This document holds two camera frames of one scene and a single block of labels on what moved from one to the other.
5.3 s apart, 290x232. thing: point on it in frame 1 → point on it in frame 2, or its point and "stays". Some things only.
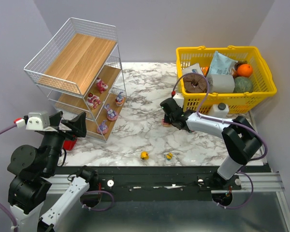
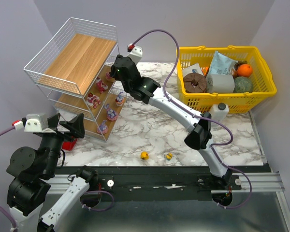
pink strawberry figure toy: [100, 85] stays
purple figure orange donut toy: [119, 100] stays
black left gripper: [63, 132] stays
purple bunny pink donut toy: [103, 128] stays
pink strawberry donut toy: [165, 124] → [108, 75]
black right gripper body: [170, 113] → [115, 68]
